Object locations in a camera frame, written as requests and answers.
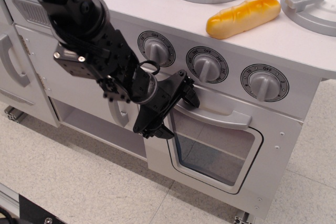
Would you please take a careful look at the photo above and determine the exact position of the grey oven door handle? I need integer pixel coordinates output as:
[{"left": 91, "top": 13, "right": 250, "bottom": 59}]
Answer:
[{"left": 174, "top": 100, "right": 252, "bottom": 130}]

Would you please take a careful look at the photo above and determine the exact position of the white toy oven door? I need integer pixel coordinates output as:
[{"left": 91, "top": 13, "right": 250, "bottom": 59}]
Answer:
[{"left": 158, "top": 87, "right": 264, "bottom": 195}]

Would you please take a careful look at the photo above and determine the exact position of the grey far-left door handle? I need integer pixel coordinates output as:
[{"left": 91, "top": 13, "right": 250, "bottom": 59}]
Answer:
[{"left": 0, "top": 33, "right": 30, "bottom": 88}]

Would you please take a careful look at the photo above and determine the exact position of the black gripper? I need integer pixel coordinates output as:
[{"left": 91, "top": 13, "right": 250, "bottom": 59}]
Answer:
[{"left": 133, "top": 70, "right": 200, "bottom": 140}]

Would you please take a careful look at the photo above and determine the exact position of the aluminium frame rail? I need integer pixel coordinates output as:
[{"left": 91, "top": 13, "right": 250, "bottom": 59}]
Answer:
[
  {"left": 4, "top": 106, "right": 27, "bottom": 123},
  {"left": 234, "top": 210, "right": 256, "bottom": 224}
]

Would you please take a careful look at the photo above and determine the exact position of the aluminium frame rail bottom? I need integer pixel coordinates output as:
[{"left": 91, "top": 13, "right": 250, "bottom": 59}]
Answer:
[{"left": 234, "top": 210, "right": 256, "bottom": 224}]

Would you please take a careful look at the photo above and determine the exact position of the grey right stove burner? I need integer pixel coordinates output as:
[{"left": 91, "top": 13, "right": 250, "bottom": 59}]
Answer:
[{"left": 280, "top": 0, "right": 335, "bottom": 37}]

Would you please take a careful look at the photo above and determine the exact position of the grey vent grille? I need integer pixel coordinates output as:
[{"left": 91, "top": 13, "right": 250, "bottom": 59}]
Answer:
[{"left": 12, "top": 0, "right": 51, "bottom": 28}]

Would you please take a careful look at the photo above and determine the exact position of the yellow toy bread loaf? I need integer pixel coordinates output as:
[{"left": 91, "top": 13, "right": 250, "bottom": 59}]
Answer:
[{"left": 206, "top": 0, "right": 281, "bottom": 39}]

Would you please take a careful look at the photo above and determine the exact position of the grey cabinet door handle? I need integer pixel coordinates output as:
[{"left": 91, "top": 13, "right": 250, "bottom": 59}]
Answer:
[{"left": 108, "top": 100, "right": 129, "bottom": 127}]

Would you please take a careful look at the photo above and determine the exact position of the aluminium frame rail left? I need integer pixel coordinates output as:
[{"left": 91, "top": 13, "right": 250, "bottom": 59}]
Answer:
[{"left": 4, "top": 106, "right": 27, "bottom": 123}]

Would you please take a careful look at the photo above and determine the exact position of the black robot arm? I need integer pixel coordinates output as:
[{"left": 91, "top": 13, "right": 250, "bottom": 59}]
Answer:
[{"left": 38, "top": 0, "right": 200, "bottom": 139}]

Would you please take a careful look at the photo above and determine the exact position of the white cabinet door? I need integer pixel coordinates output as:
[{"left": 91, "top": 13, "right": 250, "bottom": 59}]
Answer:
[{"left": 14, "top": 24, "right": 144, "bottom": 136}]

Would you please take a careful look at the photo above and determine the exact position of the grey middle control knob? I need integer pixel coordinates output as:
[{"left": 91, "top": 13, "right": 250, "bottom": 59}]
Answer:
[{"left": 186, "top": 46, "right": 228, "bottom": 83}]

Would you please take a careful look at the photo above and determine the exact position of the white far-left door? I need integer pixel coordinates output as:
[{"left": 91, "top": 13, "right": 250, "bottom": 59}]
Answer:
[{"left": 1, "top": 23, "right": 59, "bottom": 127}]

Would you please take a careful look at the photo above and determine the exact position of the white toy kitchen body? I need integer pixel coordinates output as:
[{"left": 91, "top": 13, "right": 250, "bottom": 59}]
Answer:
[{"left": 1, "top": 0, "right": 335, "bottom": 218}]

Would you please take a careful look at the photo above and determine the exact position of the grey left control knob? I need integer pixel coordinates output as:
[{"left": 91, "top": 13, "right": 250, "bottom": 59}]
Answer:
[{"left": 138, "top": 31, "right": 176, "bottom": 67}]

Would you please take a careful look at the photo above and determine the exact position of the grey right control knob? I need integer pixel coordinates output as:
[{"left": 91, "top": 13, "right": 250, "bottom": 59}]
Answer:
[{"left": 240, "top": 64, "right": 289, "bottom": 102}]

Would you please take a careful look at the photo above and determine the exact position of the grey control knob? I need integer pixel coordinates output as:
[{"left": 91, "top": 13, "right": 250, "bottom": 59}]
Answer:
[
  {"left": 186, "top": 46, "right": 228, "bottom": 83},
  {"left": 240, "top": 64, "right": 289, "bottom": 102},
  {"left": 138, "top": 31, "right": 176, "bottom": 67}
]

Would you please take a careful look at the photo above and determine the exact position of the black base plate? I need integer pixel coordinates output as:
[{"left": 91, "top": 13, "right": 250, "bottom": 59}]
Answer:
[{"left": 0, "top": 194, "right": 66, "bottom": 224}]

